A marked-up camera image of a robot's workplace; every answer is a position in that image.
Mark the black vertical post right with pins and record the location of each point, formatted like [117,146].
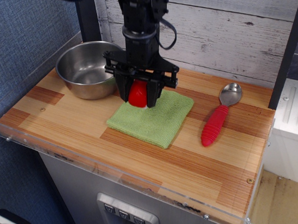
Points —
[285,64]

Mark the white side cabinet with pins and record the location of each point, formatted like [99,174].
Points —
[281,154]

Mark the stainless steel bowl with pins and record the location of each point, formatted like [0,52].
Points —
[82,68]

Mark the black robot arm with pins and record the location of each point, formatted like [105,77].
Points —
[143,16]

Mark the clear acrylic table guard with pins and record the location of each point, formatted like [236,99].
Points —
[211,182]

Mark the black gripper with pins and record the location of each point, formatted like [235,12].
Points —
[141,61]

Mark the black vertical post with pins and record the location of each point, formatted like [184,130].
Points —
[88,20]
[285,64]

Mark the silver toy fridge cabinet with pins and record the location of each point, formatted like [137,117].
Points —
[93,196]

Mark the red handled metal spoon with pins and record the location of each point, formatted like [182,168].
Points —
[230,95]

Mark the black vertical post left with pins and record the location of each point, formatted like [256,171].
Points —
[88,20]

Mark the green cloth napkin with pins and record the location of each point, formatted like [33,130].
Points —
[157,125]

